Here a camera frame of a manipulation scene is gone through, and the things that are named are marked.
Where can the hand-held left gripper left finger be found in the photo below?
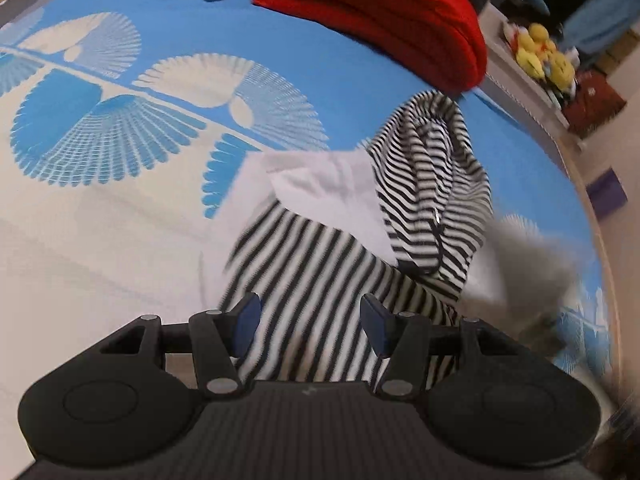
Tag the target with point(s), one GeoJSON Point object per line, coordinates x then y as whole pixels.
{"type": "Point", "coordinates": [247, 322]}

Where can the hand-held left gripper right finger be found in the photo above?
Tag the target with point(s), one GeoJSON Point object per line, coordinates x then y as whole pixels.
{"type": "Point", "coordinates": [376, 322]}

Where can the striped black and white hoodie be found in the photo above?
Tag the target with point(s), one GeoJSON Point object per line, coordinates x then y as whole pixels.
{"type": "Point", "coordinates": [320, 280]}

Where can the blue and white printed bedsheet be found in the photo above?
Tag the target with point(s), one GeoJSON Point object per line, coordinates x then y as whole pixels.
{"type": "Point", "coordinates": [125, 240]}

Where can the grey blurred cloth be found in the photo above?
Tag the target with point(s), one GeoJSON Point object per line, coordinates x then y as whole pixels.
{"type": "Point", "coordinates": [525, 265]}

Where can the purple box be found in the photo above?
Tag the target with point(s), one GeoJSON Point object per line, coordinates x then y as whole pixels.
{"type": "Point", "coordinates": [607, 192]}

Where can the white ledge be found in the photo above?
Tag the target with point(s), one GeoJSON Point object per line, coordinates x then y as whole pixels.
{"type": "Point", "coordinates": [515, 90]}

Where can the dark red box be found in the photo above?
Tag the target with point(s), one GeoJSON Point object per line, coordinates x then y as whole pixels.
{"type": "Point", "coordinates": [595, 102]}

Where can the yellow plush toy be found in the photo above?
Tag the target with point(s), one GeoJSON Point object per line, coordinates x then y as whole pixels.
{"type": "Point", "coordinates": [536, 42]}
{"type": "Point", "coordinates": [560, 70]}

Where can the red knitted garment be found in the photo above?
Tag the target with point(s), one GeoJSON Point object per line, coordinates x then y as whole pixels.
{"type": "Point", "coordinates": [390, 5]}

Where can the light blue cloth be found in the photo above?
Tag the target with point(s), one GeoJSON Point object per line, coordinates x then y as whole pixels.
{"type": "Point", "coordinates": [607, 15]}

